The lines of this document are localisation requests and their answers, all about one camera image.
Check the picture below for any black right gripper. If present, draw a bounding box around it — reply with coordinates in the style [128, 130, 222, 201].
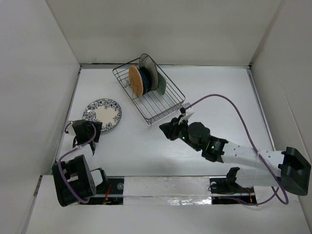
[159, 114, 201, 152]

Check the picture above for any blue white floral plate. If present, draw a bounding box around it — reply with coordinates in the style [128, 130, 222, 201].
[82, 98, 122, 132]

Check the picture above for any dark blue leaf-shaped plate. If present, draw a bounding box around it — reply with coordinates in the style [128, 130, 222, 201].
[139, 69, 150, 94]

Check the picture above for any orange woven bamboo round plate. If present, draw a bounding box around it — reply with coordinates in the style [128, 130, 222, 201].
[128, 65, 144, 97]

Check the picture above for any cream round plate tree drawing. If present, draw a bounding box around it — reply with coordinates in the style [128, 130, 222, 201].
[139, 54, 158, 91]

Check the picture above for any black round bowl plate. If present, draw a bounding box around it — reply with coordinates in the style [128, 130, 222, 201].
[140, 67, 153, 92]

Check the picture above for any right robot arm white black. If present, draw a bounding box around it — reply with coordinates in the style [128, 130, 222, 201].
[159, 117, 312, 196]

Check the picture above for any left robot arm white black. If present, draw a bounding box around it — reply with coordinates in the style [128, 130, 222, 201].
[52, 119, 109, 207]

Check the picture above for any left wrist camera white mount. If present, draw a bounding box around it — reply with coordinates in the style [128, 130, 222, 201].
[64, 120, 76, 136]

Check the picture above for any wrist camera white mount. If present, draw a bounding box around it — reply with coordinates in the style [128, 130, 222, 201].
[64, 120, 76, 136]
[178, 102, 194, 124]

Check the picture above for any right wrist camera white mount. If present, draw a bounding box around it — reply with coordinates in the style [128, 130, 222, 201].
[178, 102, 194, 124]

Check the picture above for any grey wire dish rack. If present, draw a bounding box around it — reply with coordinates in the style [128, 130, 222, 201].
[113, 54, 185, 125]

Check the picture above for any silver front rail tape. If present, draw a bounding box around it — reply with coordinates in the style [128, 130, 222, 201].
[97, 175, 256, 207]

